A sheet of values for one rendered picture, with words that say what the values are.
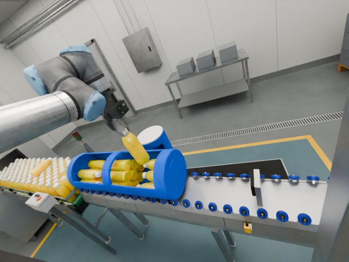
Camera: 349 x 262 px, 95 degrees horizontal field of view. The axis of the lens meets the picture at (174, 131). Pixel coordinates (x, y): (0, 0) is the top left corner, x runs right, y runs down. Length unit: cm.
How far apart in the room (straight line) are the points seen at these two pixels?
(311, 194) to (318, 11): 376
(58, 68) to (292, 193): 108
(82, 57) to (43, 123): 29
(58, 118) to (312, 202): 101
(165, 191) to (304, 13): 402
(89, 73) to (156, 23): 358
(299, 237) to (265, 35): 370
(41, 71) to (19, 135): 23
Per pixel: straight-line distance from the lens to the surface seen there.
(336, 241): 39
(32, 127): 46
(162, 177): 84
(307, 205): 98
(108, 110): 70
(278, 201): 97
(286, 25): 424
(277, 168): 210
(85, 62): 66
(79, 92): 52
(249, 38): 410
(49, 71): 61
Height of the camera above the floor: 176
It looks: 31 degrees down
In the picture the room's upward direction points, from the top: 25 degrees counter-clockwise
